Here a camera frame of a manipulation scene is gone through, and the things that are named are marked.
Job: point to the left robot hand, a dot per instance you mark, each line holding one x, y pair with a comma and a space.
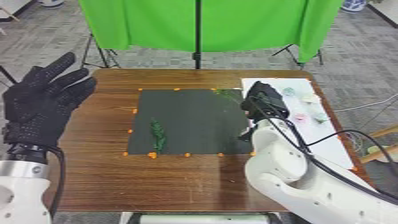
44, 100

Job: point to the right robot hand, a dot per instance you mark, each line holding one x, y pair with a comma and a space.
266, 100

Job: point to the green sprig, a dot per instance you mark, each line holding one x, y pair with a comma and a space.
156, 135
225, 94

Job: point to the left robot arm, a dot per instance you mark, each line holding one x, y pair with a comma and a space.
19, 186

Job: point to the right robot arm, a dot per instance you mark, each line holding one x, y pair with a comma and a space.
284, 173

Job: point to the blue flower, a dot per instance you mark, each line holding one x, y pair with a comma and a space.
288, 91

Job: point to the white sheet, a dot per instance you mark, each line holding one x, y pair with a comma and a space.
295, 104

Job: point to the white flower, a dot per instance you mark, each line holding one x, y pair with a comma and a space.
309, 98

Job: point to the pink flower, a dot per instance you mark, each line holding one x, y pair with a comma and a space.
300, 117

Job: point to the pale green flower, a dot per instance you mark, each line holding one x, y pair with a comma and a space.
320, 117

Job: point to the dark mat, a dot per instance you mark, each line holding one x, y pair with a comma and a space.
195, 123

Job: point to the black tripod stand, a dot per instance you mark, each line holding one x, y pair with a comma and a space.
103, 55
295, 55

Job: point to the blue white vase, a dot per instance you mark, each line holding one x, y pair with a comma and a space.
355, 5
50, 2

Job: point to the pale grey bar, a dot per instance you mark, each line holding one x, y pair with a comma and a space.
201, 220

